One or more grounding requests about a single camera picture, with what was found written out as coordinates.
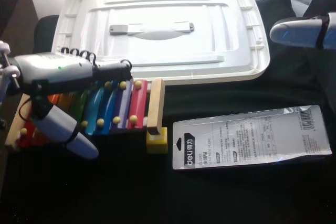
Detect yellow wooden letter block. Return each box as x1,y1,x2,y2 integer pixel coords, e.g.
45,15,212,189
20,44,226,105
146,126,168,154

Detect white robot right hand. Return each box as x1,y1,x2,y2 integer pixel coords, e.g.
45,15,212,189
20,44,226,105
269,12,336,50

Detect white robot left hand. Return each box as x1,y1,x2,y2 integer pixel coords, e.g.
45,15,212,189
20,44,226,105
5,47,132,159

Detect white plastic box lid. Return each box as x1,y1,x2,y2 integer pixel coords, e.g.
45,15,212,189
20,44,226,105
51,0,271,86

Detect rainbow wooden toy xylophone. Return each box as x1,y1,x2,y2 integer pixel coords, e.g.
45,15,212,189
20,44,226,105
4,78,165,152

